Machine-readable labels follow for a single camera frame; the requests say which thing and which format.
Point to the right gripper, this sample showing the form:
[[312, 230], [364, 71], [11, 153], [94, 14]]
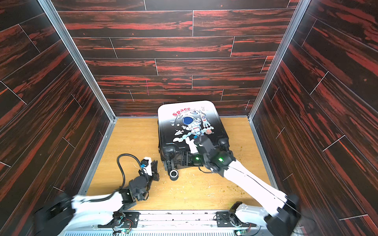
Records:
[[204, 144]]

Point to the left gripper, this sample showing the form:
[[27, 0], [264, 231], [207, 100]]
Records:
[[154, 171]]

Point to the black white astronaut suitcase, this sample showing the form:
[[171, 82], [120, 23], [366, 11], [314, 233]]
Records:
[[178, 121]]

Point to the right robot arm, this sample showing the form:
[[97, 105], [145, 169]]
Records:
[[279, 213]]

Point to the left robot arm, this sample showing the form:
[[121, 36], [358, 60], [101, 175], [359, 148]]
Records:
[[68, 212]]

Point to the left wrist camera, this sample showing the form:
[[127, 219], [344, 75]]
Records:
[[146, 163]]

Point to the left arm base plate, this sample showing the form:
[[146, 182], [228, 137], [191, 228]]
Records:
[[123, 220]]

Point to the aluminium front rail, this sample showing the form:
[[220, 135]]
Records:
[[173, 223]]

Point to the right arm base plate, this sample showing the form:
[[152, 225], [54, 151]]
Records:
[[224, 220]]

